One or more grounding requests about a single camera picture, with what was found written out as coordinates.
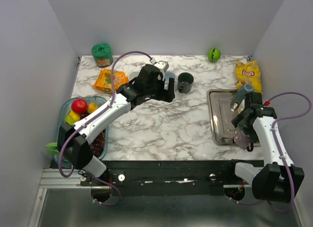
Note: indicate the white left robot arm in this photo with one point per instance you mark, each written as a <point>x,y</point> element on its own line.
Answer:
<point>74,140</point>

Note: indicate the purple mug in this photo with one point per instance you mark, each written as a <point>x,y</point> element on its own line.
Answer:
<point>243,141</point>

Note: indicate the pink dragon fruit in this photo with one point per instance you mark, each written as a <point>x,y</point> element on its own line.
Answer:
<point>52,148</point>

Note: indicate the green pear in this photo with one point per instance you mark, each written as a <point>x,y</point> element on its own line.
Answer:
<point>70,120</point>

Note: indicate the dark grey mug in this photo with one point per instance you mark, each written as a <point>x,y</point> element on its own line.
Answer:
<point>240,95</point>

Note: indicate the aluminium rail frame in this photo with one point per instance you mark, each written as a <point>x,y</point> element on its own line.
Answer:
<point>63,202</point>

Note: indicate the red apple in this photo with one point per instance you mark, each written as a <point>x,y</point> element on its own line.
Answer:
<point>79,106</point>

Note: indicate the light blue white mug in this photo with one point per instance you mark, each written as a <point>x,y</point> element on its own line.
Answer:
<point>133,75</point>

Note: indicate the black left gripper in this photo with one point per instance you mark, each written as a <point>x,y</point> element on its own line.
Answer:
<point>166,95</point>

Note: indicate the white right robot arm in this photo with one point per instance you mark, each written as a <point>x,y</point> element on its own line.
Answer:
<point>279,179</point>

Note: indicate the grey blue mug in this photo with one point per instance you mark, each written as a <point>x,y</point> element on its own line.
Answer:
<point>167,76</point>

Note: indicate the green wrapped jar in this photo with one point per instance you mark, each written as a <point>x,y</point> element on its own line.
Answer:
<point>102,55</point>

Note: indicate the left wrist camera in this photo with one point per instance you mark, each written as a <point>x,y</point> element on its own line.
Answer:
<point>162,65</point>

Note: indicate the yellow Lays chips bag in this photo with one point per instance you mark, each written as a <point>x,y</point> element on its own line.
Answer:
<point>248,73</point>

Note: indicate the orange snack bag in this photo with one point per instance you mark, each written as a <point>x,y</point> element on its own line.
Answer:
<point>104,80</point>

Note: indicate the dark red grapes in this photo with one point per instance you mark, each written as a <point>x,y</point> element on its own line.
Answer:
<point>97,146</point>

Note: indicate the orange fruit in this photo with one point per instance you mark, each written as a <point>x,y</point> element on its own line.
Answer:
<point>92,107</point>

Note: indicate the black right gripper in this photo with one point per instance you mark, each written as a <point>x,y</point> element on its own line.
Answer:
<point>239,121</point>

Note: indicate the green striped ball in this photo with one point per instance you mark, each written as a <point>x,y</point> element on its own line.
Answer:
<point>214,55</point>

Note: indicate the dark green patterned mug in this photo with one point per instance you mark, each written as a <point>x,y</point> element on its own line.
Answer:
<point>185,82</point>

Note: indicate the silver metal tray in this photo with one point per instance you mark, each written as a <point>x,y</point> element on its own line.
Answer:
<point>221,115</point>

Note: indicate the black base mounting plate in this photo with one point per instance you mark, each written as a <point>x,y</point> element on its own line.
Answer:
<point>168,178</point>

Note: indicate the yellow lemon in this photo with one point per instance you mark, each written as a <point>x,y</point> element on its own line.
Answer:
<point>76,117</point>

